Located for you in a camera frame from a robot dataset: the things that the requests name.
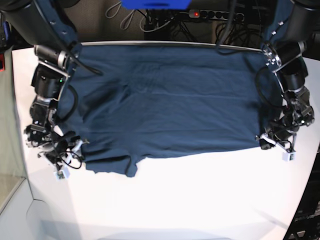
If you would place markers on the dark blue t-shirt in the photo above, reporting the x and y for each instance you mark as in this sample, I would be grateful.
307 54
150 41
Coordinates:
168 101

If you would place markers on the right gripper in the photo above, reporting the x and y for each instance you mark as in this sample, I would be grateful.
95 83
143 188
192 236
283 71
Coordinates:
54 148

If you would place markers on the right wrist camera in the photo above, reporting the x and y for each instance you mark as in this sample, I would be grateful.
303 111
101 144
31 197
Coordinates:
62 174

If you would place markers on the red black device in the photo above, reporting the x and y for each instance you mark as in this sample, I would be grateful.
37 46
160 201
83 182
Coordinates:
2 62

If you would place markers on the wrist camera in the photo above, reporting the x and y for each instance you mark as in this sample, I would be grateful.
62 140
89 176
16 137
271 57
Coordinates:
289 156
62 174

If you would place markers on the blue handled tool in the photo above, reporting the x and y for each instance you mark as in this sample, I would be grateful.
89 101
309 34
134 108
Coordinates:
7 30

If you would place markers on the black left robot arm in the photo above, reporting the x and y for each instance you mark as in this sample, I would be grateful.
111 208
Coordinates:
284 58

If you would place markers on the blue plastic box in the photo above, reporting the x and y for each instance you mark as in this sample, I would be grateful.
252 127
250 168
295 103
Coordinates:
156 4

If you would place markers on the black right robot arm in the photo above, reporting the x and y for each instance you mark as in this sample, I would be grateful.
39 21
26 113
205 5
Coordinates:
44 25

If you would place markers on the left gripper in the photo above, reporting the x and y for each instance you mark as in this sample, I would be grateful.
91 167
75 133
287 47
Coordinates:
297 113

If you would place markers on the black power strip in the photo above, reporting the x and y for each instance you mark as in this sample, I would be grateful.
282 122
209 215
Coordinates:
208 14

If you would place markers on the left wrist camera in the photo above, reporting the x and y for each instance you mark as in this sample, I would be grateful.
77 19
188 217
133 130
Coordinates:
289 156

